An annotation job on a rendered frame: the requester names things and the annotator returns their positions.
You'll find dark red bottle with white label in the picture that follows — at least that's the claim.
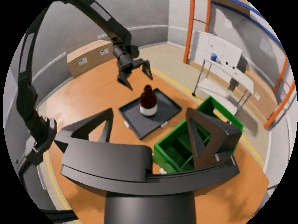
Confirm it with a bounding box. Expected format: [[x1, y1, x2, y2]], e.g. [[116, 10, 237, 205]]
[[139, 84, 157, 117]]

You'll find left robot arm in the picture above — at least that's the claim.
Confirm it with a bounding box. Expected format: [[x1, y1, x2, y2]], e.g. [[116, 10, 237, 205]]
[[16, 0, 139, 149]]

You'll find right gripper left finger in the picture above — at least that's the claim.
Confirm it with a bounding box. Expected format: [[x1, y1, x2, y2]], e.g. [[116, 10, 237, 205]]
[[58, 107, 114, 143]]

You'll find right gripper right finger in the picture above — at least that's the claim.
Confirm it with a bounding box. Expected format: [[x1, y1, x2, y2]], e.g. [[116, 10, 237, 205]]
[[185, 107, 242, 169]]

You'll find green divided crate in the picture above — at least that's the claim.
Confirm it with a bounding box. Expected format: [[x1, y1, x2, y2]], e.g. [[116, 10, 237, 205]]
[[153, 95, 244, 173]]

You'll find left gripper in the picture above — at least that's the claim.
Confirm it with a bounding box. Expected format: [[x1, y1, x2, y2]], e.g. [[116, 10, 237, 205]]
[[116, 53, 153, 91]]

